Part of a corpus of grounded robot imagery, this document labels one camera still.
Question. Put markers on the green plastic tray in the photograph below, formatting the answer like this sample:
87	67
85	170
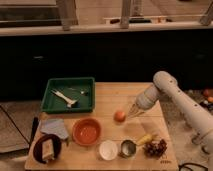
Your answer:
54	104

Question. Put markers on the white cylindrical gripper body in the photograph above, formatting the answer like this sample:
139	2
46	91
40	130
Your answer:
147	99

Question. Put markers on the white cup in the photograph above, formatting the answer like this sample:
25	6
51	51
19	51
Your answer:
108	150

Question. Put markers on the dark round plate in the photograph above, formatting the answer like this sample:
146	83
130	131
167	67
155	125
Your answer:
37	150

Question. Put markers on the yellow banana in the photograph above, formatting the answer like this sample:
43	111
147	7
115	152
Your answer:
146	138

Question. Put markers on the tan sponge block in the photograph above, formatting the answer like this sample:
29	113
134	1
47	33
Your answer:
47	150

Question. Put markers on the metal spoon in tray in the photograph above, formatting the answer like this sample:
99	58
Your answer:
79	91

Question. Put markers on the bunch of dark grapes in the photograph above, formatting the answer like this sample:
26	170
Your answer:
156	150

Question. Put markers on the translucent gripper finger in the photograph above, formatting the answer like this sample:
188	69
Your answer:
136	114
133	110

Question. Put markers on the red bowl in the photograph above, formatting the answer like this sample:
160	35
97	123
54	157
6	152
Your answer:
86	132

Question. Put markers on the black handled knife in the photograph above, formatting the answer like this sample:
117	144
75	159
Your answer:
34	128

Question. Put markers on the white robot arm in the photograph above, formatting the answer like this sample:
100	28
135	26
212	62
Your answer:
198	117

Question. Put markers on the metal cup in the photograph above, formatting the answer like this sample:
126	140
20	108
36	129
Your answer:
127	148

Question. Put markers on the blue-grey cloth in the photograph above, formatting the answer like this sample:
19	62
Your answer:
54	126

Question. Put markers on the wooden table board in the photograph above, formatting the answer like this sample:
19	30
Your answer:
109	98

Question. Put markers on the white plastic fork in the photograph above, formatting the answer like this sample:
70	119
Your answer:
69	101

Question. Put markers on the orange apple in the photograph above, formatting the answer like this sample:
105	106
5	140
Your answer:
119	116

